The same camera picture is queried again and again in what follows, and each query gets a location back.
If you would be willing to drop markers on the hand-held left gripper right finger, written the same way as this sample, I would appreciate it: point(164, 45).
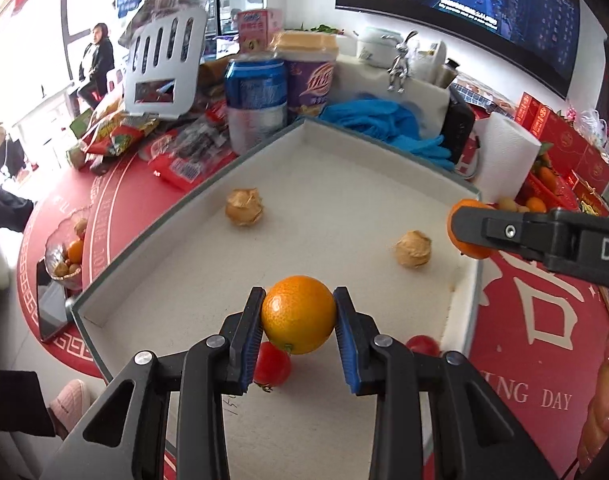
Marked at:
point(347, 347)

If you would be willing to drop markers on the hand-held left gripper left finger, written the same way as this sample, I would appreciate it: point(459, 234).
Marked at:
point(249, 345)

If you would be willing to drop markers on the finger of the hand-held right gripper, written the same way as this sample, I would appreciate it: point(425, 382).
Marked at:
point(489, 230)

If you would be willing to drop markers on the large orange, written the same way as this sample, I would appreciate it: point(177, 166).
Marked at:
point(472, 252)
point(535, 204)
point(299, 315)

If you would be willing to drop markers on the red cherry tomato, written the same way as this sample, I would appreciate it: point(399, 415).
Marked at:
point(423, 346)
point(274, 367)

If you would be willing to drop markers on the tan husk fruit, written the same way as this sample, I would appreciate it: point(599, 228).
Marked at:
point(244, 206)
point(413, 249)

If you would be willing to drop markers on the white tray with grey sides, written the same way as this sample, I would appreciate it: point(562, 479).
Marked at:
point(334, 210)

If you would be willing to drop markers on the red plastic basket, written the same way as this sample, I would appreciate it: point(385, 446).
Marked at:
point(559, 192)

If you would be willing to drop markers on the white paper towel roll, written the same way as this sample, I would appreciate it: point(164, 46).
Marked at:
point(506, 155)

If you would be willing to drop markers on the pile of leafy tangerines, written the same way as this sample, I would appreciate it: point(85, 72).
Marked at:
point(546, 175)

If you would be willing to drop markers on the red gift box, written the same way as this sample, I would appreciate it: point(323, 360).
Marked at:
point(566, 140)
point(531, 112)
point(596, 167)

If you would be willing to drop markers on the black pouch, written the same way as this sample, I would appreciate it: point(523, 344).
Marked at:
point(459, 125)

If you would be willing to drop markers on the blue patterned packet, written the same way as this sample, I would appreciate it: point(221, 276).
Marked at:
point(482, 95)

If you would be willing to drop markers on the blue rubber gloves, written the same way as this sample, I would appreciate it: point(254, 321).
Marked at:
point(379, 117)

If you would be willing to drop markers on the silver rabbit figure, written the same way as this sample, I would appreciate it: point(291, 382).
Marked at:
point(400, 65)

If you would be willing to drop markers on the pink slipper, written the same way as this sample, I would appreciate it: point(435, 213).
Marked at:
point(70, 402)

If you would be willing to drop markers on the white storage box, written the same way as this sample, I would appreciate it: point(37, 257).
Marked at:
point(369, 82)

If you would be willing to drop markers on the glass bowl with fruit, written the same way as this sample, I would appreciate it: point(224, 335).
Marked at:
point(67, 260)

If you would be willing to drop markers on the black smartphone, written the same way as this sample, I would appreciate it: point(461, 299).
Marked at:
point(52, 305)

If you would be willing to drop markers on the clear wrapped snack packets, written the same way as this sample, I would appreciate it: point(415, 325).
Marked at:
point(197, 140)

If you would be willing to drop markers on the purple cup with yellow lid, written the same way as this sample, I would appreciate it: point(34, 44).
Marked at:
point(312, 85)

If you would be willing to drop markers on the blue drink can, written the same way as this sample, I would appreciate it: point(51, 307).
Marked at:
point(257, 105)

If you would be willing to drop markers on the red and green snack packet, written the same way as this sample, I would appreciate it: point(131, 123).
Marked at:
point(117, 135)

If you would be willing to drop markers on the green leafy vegetables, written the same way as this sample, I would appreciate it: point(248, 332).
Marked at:
point(324, 28)

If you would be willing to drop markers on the white plastic chair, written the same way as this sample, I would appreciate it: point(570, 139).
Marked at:
point(159, 65)

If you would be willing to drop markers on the pink carton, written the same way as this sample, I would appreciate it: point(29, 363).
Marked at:
point(257, 30)

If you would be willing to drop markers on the wall television screen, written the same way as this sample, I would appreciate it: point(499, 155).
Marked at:
point(459, 5)

